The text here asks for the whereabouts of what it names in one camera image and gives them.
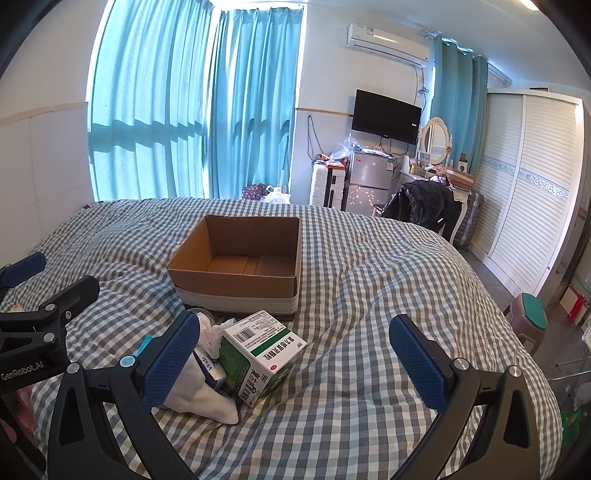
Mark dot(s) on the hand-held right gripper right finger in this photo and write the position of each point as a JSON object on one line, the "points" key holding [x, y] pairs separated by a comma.
{"points": [[415, 364]]}

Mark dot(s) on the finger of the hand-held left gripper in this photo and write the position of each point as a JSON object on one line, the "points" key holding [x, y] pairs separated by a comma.
{"points": [[23, 270], [69, 295]]}

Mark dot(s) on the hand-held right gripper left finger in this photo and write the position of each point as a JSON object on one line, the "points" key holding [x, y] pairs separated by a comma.
{"points": [[171, 361]]}

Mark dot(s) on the white tissue packet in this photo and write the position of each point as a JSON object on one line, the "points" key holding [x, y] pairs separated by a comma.
{"points": [[210, 369]]}

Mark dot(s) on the white tissue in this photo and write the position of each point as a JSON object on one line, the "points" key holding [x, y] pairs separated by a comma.
{"points": [[213, 332]]}

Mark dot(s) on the green white medicine box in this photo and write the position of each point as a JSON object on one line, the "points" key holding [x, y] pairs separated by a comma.
{"points": [[258, 341]]}

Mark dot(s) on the brown cardboard box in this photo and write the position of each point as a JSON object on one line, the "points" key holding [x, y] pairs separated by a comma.
{"points": [[198, 244]]}

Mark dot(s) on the person's left hand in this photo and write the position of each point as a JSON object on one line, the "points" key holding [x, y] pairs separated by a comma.
{"points": [[7, 430]]}

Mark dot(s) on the grey checked bed blanket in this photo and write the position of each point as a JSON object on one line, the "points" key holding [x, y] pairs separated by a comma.
{"points": [[369, 277]]}

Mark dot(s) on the pink green stool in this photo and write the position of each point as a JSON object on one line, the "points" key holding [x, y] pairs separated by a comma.
{"points": [[531, 316]]}

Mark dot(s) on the white chair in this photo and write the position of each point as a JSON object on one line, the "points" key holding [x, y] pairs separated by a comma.
{"points": [[455, 230]]}

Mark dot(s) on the checked fabric case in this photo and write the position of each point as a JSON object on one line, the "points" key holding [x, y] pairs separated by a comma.
{"points": [[471, 217]]}

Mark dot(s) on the black jacket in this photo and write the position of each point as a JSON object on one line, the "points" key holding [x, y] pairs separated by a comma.
{"points": [[425, 203]]}

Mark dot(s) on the red fire extinguisher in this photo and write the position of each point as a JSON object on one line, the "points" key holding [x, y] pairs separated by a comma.
{"points": [[577, 304]]}

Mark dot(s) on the dark patterned bag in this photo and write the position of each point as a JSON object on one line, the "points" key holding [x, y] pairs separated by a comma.
{"points": [[253, 191]]}

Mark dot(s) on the white dressing table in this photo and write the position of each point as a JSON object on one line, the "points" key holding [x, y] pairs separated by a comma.
{"points": [[408, 175]]}

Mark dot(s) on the silver refrigerator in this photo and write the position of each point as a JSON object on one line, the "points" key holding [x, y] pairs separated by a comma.
{"points": [[369, 180]]}

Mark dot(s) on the small brown box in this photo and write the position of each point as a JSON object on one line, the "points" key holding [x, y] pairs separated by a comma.
{"points": [[461, 177]]}

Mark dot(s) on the white plastic bag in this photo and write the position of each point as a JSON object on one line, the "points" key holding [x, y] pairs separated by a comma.
{"points": [[276, 196]]}

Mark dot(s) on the wide teal curtain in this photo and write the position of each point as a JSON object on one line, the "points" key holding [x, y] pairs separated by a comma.
{"points": [[147, 115]]}

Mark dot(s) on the white suitcase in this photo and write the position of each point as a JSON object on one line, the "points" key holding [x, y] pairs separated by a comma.
{"points": [[325, 184]]}

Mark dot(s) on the white slatted wardrobe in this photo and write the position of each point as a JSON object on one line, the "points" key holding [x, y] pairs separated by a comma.
{"points": [[521, 184]]}

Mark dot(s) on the clear plastic bag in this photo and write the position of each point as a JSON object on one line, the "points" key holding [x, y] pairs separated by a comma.
{"points": [[344, 150]]}

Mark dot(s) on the white oval mirror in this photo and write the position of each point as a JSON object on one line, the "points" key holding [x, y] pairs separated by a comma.
{"points": [[435, 138]]}

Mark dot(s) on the white air conditioner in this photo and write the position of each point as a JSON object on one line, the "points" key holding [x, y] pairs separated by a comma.
{"points": [[388, 44]]}

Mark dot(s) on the black wall television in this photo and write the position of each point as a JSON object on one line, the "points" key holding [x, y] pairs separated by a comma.
{"points": [[385, 115]]}

